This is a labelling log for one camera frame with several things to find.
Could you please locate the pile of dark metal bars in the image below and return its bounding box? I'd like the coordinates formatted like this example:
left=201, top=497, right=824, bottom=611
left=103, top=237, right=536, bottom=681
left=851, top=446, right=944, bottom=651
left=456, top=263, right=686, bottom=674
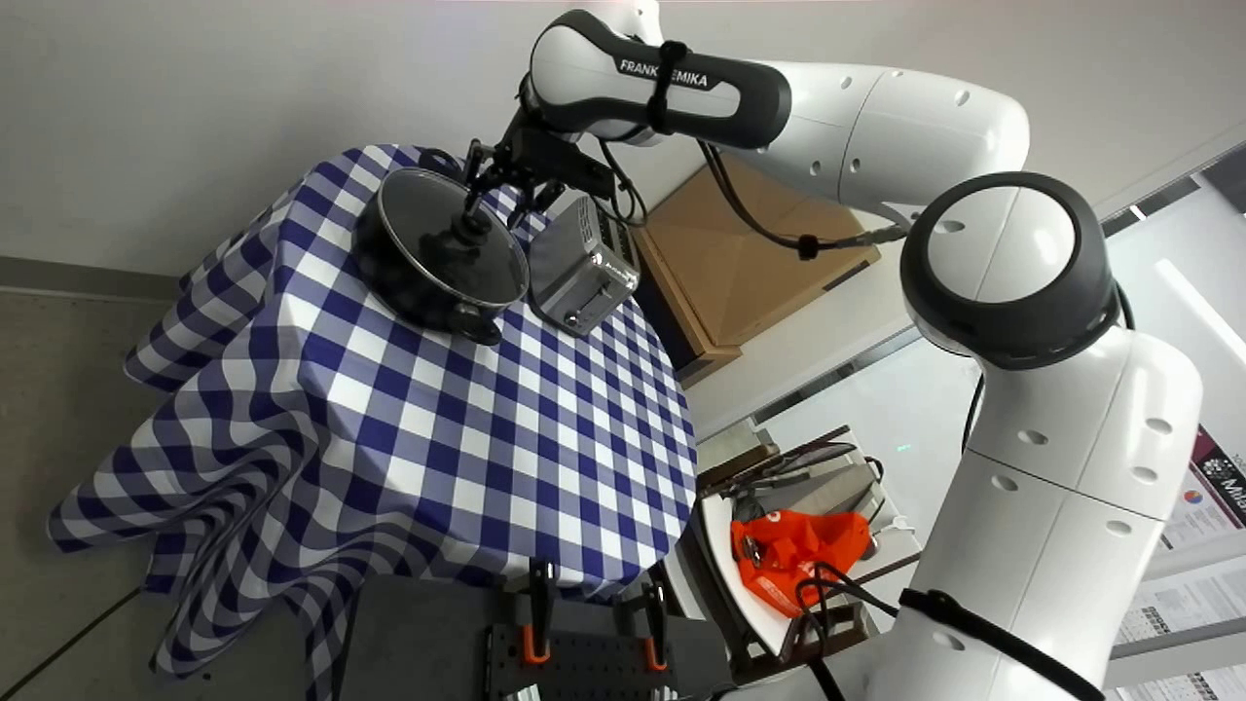
left=695, top=420, right=898, bottom=527

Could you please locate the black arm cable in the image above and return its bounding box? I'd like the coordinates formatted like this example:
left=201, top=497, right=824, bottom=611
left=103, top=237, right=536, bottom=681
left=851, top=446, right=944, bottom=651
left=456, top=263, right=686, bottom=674
left=695, top=133, right=909, bottom=263

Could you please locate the white paper sheet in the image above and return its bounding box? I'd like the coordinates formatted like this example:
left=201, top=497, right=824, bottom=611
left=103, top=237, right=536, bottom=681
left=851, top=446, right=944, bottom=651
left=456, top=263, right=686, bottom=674
left=1104, top=550, right=1246, bottom=701

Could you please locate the black cooking pot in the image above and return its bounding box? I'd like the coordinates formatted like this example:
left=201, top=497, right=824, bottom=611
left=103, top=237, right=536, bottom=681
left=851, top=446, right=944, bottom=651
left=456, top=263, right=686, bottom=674
left=375, top=166, right=533, bottom=317
left=346, top=145, right=528, bottom=348

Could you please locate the black base cable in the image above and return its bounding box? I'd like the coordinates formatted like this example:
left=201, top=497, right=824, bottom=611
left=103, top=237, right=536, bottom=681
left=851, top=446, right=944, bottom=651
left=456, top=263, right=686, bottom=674
left=790, top=559, right=1111, bottom=701

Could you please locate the blue white checkered tablecloth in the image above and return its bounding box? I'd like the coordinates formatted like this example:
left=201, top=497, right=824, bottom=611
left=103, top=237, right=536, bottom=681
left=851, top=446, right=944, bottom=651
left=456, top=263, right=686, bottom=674
left=46, top=140, right=700, bottom=701

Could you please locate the black perforated breadboard plate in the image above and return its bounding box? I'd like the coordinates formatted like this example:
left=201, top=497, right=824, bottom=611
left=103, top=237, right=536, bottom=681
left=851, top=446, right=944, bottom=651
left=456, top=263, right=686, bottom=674
left=346, top=576, right=730, bottom=701

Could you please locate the dark grey panel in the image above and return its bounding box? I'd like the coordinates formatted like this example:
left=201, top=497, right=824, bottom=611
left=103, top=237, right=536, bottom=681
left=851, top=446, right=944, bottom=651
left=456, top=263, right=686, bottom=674
left=1199, top=137, right=1246, bottom=217

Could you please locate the dark red poster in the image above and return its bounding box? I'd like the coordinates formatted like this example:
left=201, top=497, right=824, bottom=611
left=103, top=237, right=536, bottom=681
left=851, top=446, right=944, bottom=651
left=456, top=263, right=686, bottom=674
left=1184, top=429, right=1246, bottom=527

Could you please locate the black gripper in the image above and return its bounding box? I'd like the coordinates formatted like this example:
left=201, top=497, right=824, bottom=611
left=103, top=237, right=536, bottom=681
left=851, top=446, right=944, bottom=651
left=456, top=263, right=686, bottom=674
left=460, top=111, right=610, bottom=248

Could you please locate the black clamp orange handle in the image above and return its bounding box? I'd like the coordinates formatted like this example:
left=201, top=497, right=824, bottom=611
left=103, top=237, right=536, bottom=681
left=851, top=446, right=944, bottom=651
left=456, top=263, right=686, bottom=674
left=633, top=581, right=681, bottom=679
left=515, top=559, right=558, bottom=670

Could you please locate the silver metal toaster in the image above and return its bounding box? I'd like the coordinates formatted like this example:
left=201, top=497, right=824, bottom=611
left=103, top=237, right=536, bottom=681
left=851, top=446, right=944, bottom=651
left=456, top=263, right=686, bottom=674
left=524, top=189, right=641, bottom=341

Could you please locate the orange plastic bag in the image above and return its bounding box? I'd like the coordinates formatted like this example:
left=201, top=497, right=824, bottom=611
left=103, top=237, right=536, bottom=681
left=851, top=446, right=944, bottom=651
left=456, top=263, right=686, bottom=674
left=728, top=505, right=870, bottom=614

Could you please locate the large brown cardboard box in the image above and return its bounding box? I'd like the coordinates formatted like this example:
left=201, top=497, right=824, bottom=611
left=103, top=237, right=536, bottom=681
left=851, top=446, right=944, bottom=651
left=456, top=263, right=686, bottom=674
left=629, top=158, right=882, bottom=380

